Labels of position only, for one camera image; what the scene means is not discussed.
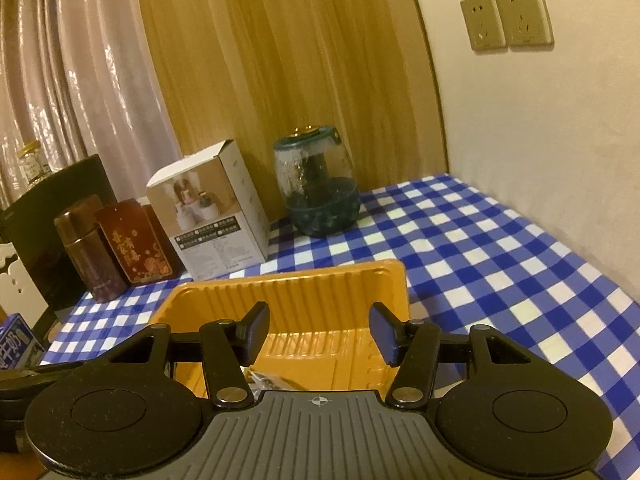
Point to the orange plastic tray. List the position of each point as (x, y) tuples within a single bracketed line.
[(319, 337)]

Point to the white chair back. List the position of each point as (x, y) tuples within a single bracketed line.
[(18, 292)]

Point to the left double wall socket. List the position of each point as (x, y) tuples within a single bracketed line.
[(483, 23)]

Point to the dark red gift box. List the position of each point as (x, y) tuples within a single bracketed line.
[(139, 243)]

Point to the black appliance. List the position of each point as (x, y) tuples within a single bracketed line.
[(29, 225)]

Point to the glass jar with label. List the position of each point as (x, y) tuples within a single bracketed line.
[(33, 163)]

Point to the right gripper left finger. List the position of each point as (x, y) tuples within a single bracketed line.
[(143, 403)]

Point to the blue white checkered tablecloth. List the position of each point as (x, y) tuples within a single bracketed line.
[(472, 260)]

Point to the blue milk carton box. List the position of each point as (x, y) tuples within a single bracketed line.
[(19, 347)]

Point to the green glass jar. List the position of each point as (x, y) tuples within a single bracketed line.
[(314, 173)]

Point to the brown metal canister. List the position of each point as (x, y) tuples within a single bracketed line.
[(84, 243)]

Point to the pink curtain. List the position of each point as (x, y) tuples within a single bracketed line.
[(77, 76)]

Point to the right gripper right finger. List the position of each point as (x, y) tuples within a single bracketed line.
[(491, 402)]

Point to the clear grey snack packet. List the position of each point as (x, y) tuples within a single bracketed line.
[(259, 381)]

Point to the right double wall socket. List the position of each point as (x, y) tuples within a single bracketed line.
[(526, 23)]

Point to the double wall socket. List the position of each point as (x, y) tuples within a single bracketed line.
[(526, 23), (483, 23)]

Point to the white humidifier carton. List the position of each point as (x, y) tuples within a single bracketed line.
[(209, 208)]

